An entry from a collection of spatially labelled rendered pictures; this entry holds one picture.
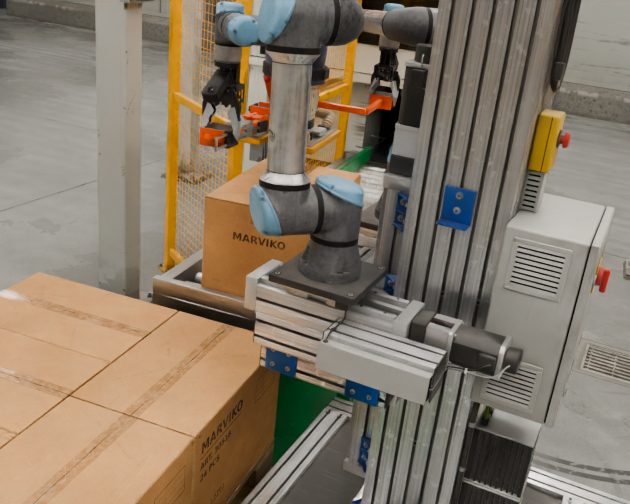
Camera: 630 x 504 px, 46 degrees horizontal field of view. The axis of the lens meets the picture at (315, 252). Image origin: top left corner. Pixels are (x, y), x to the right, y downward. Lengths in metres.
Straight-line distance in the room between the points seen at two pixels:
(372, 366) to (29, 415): 0.97
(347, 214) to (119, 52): 1.95
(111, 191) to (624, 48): 8.39
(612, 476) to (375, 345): 1.70
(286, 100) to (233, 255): 1.06
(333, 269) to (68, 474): 0.80
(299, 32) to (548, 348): 0.90
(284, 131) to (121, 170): 2.01
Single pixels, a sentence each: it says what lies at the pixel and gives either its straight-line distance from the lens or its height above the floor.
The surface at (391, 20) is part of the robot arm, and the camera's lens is 2.32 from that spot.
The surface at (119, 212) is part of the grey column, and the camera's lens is 3.62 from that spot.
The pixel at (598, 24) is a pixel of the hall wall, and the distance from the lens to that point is 10.90.
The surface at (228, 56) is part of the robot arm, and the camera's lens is 2.05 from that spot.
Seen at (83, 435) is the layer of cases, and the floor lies 0.54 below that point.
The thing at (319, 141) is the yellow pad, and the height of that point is 1.14.
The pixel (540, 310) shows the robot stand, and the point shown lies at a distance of 1.76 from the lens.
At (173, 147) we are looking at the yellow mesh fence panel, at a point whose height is 0.72.
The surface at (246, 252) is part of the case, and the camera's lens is 2.53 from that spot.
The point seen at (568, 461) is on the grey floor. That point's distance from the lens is 3.17.
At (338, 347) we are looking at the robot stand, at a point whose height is 0.95.
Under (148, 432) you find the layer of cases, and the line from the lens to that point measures 2.04.
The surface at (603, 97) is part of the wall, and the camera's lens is 10.81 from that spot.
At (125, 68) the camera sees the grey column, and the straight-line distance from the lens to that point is 3.43.
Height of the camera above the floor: 1.76
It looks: 22 degrees down
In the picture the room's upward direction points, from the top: 6 degrees clockwise
